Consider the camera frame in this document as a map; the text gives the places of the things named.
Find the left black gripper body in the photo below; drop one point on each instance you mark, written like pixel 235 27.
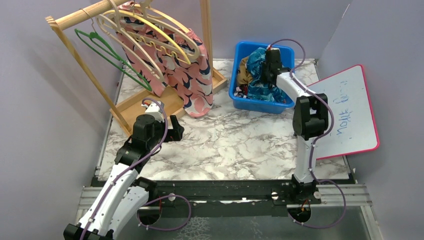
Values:
pixel 160 127

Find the pink floral shorts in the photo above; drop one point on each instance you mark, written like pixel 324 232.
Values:
pixel 193 83

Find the comic print shorts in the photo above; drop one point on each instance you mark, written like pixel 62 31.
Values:
pixel 242 91

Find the mustard brown shorts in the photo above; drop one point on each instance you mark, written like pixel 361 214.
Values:
pixel 243 77

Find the teal patterned shorts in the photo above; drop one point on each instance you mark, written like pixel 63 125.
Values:
pixel 256 89

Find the beige wooden hanger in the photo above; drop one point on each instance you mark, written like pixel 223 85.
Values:
pixel 159 56
pixel 142 66
pixel 153 14

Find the green hanger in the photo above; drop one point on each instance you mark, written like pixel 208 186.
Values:
pixel 100 46

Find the yellow hanger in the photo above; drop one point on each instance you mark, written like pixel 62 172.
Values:
pixel 164 37

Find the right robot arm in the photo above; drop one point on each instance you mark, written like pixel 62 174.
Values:
pixel 310 121

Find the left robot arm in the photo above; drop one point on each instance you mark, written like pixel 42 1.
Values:
pixel 122 172

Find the wooden clothes rack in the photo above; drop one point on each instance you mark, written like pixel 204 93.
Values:
pixel 126 112

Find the blue plastic bin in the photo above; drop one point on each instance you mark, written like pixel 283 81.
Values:
pixel 242 50

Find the pink framed whiteboard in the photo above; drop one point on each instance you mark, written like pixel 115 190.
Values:
pixel 354 130

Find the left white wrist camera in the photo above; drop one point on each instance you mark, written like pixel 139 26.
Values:
pixel 154 110

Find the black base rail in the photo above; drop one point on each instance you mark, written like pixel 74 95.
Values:
pixel 233 198

